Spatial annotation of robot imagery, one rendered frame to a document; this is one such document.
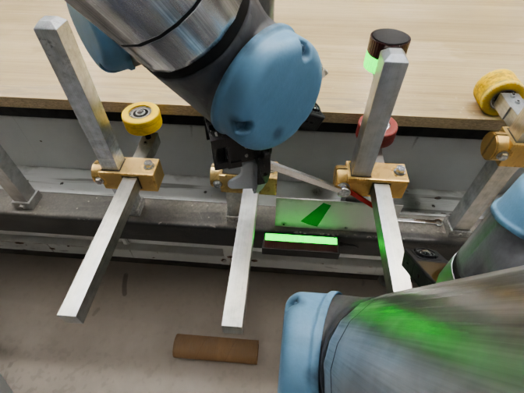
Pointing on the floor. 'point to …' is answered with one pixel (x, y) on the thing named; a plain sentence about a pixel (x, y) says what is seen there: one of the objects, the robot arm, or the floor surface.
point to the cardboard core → (216, 348)
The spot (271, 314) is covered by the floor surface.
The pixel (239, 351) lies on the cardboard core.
